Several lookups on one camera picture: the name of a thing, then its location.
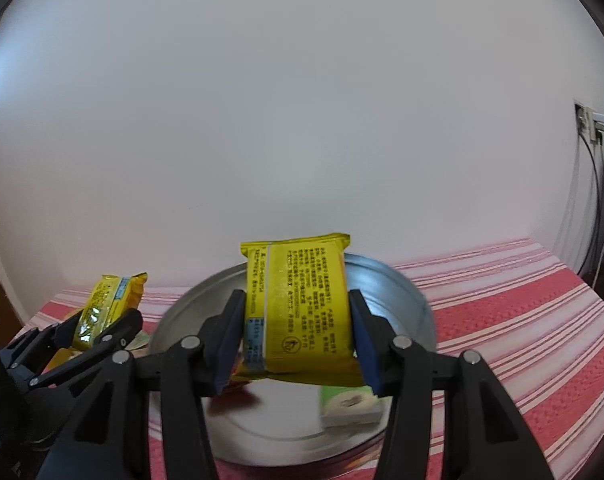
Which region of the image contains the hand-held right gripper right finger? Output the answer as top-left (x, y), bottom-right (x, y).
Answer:
top-left (348, 287), bottom-right (555, 480)

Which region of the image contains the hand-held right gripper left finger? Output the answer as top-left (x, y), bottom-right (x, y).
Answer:
top-left (34, 289), bottom-right (248, 480)

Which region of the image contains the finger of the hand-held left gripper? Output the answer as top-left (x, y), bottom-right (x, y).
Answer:
top-left (0, 309), bottom-right (85, 376)
top-left (27, 309), bottom-right (144, 401)

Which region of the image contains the yellow snack packet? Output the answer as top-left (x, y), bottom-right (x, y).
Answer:
top-left (47, 272), bottom-right (149, 371)
top-left (240, 232), bottom-right (365, 388)

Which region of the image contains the round metal bowl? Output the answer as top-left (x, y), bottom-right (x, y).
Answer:
top-left (149, 252), bottom-right (437, 463)

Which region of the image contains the red snack packet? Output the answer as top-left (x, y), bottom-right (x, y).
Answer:
top-left (207, 377), bottom-right (263, 417)

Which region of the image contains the red white striped cloth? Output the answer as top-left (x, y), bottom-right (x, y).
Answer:
top-left (12, 239), bottom-right (604, 480)

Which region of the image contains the black cable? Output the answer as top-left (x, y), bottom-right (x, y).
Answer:
top-left (577, 130), bottom-right (604, 273)

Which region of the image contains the white wall socket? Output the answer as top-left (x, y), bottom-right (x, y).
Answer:
top-left (574, 101), bottom-right (600, 143)

